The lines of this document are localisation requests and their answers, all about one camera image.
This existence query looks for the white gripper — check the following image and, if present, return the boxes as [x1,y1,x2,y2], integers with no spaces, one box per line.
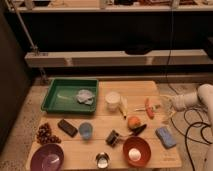
[160,95,187,111]

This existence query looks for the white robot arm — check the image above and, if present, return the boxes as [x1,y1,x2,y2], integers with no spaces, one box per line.
[165,84,213,171]

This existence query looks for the small metal fork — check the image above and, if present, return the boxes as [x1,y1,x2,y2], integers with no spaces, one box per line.
[134,105,161,111]

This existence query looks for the red bowl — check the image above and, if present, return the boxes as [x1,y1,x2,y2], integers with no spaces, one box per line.
[123,137,151,167]

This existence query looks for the blue sponge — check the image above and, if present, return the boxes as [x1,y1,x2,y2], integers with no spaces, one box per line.
[155,127,176,149]

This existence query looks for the black object on shelf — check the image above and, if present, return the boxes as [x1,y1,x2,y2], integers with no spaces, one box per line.
[124,37,154,55]

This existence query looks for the black floor cables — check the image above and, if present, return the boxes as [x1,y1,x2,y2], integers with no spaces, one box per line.
[165,6,213,171]

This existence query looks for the dark eggplant toy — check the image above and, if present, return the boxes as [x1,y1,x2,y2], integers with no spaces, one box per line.
[130,124,147,136]

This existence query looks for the white metal shelf rack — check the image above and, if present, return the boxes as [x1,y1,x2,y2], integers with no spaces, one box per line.
[4,0,213,84]

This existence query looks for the green plastic tray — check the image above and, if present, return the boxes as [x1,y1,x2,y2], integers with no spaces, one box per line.
[41,78,99,114]

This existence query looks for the bunch of dark grapes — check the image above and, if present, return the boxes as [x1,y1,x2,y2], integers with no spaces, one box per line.
[36,123,61,145]

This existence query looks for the white egg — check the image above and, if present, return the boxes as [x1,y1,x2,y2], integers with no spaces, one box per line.
[129,148,141,161]

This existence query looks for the purple bowl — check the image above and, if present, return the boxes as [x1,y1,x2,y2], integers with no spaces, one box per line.
[30,144,64,171]

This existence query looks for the yellow corn cob toy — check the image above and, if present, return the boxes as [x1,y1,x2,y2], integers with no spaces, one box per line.
[119,97,128,118]

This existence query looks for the blue translucent cup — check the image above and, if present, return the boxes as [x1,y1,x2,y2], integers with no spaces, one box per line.
[79,122,93,140]

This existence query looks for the orange carrot toy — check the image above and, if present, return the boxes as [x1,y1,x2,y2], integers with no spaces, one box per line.
[145,98,154,119]

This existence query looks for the white plastic cup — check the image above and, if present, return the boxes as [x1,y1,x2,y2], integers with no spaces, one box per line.
[105,92,121,111]

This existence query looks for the small metal cup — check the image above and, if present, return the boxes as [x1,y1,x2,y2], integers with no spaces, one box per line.
[96,152,110,169]

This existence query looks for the orange fruit toy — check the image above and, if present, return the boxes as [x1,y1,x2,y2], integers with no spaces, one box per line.
[127,116,141,129]

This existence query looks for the dark brown rectangular block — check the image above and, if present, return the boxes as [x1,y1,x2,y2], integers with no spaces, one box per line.
[58,119,78,137]

